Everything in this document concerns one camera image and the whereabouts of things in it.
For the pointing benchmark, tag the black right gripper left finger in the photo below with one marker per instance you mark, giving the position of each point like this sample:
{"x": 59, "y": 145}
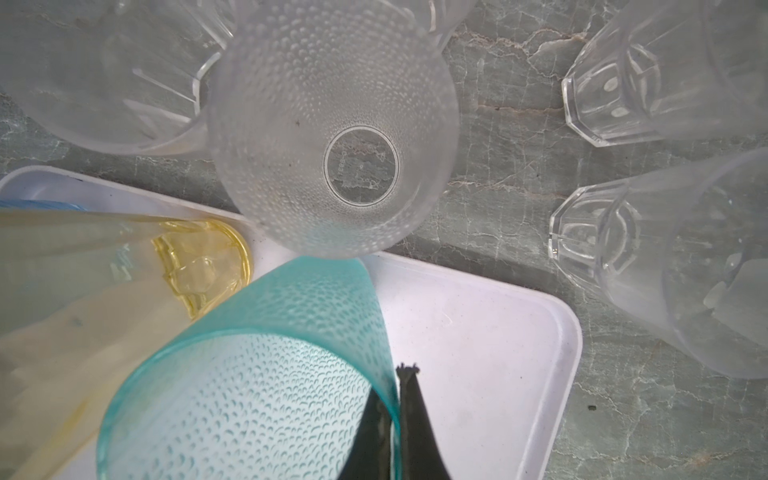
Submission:
{"x": 370, "y": 455}

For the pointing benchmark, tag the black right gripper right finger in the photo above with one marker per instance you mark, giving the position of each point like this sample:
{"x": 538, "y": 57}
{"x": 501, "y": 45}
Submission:
{"x": 420, "y": 456}

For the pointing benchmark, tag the teal dimpled plastic cup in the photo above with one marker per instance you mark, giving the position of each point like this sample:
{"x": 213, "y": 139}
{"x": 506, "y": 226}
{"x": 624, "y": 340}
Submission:
{"x": 271, "y": 384}

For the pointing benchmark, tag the yellow plastic cup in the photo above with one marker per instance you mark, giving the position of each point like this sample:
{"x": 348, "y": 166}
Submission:
{"x": 86, "y": 297}

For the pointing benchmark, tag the blue plastic cup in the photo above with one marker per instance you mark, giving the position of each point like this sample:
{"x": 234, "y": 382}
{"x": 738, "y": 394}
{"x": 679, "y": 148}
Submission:
{"x": 22, "y": 204}

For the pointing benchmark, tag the lilac plastic tray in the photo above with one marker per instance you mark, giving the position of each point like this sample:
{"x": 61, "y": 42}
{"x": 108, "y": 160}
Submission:
{"x": 496, "y": 363}

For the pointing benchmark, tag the frosted dimpled plastic cup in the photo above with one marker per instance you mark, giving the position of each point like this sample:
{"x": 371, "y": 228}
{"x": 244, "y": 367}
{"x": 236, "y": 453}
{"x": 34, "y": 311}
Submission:
{"x": 295, "y": 78}

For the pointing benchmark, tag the clear faceted tumbler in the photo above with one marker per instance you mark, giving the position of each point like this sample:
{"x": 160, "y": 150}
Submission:
{"x": 671, "y": 70}
{"x": 682, "y": 251}

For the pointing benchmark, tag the clear tall glass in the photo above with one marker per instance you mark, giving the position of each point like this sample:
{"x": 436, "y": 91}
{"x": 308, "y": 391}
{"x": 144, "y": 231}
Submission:
{"x": 117, "y": 77}

